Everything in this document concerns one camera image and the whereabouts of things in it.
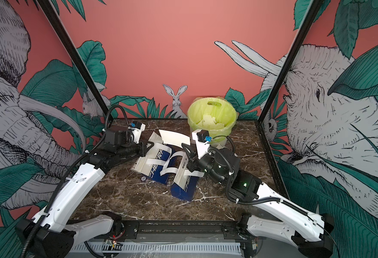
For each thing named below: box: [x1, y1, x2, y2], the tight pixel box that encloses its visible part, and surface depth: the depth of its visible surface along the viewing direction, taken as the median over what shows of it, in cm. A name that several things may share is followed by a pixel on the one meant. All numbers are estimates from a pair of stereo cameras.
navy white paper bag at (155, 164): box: [131, 132, 185, 185], surface depth 76 cm
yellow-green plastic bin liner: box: [187, 96, 238, 143], surface depth 97 cm
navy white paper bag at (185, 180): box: [170, 152, 205, 202], surface depth 71 cm
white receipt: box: [158, 129, 191, 147], surface depth 57 cm
